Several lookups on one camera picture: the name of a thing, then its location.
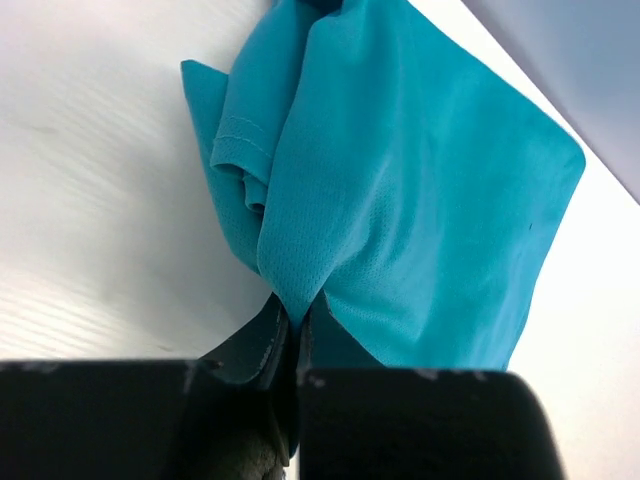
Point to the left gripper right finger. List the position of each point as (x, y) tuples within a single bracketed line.
[(361, 420)]

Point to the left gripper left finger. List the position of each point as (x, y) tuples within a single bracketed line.
[(225, 415)]

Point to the teal t-shirt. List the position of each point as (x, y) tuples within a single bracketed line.
[(354, 150)]

